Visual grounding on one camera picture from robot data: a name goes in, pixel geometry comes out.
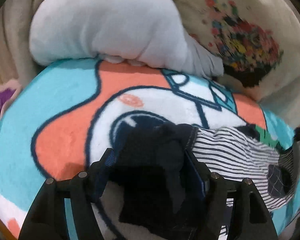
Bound teal cartoon fleece blanket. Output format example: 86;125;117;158
0;59;300;239

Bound striped navy white pants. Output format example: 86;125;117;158
99;122;300;240

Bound white pillow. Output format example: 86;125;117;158
29;0;224;78

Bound cream floral pillow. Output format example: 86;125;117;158
174;0;300;100

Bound beige curtain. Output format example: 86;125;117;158
0;0;43;87

